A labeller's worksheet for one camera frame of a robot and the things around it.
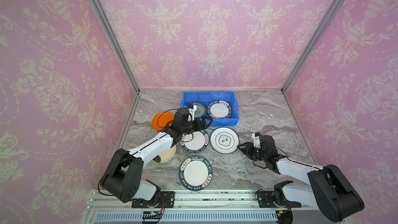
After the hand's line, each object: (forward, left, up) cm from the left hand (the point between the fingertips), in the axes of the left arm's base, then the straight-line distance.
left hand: (208, 123), depth 82 cm
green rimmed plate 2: (-3, +7, -15) cm, 17 cm away
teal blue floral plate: (+20, +4, -14) cm, 25 cm away
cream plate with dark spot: (-12, +23, -17) cm, 31 cm away
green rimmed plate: (+23, -9, -17) cm, 30 cm away
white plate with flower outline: (-1, -10, -17) cm, 20 cm away
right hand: (-7, -18, -14) cm, 24 cm away
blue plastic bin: (+31, 0, -14) cm, 34 cm away
